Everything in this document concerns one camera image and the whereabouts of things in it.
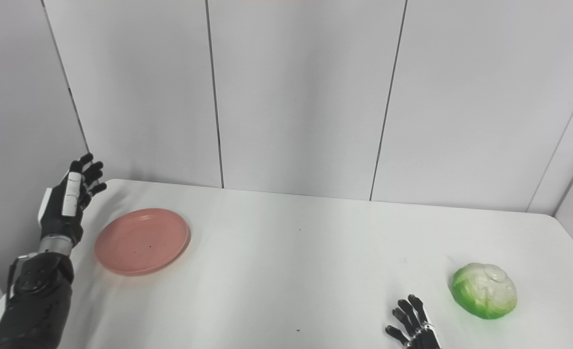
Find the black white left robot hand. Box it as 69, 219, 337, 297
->
38, 153, 108, 248

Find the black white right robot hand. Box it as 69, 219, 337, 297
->
386, 294, 442, 349

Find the green white cabbage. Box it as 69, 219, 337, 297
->
450, 263, 518, 320

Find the pink round plate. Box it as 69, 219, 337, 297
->
94, 208, 191, 277

